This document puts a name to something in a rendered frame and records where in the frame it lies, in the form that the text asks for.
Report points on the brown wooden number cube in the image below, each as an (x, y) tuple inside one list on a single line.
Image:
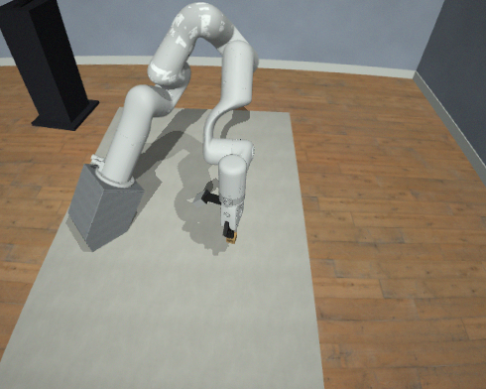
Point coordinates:
[(229, 240)]

